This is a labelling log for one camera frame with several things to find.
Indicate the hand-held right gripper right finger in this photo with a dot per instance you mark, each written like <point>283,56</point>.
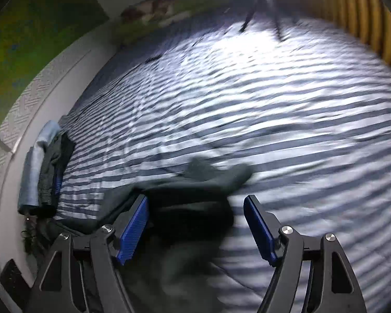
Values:
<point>257,228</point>

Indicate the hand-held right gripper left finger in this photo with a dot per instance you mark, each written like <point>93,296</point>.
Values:
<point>135,225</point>

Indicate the dark grey pants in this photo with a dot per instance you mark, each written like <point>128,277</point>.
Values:
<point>189,202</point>

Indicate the folded black cloth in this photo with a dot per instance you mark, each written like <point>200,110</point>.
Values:
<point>65,150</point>

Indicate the folded light blue cloth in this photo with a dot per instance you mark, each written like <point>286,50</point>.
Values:
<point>32,176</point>

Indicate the blue white striped blanket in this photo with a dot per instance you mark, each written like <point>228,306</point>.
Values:
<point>247,104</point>

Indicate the black tripod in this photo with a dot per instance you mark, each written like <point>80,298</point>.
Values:
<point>251,13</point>

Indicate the printed green pillow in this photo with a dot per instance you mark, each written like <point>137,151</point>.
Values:
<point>169,6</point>

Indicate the yellow wooden slatted headboard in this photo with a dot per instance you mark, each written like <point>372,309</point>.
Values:
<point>368,13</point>

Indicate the white patterned bed frame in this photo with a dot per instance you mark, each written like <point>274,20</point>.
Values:
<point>6,182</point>

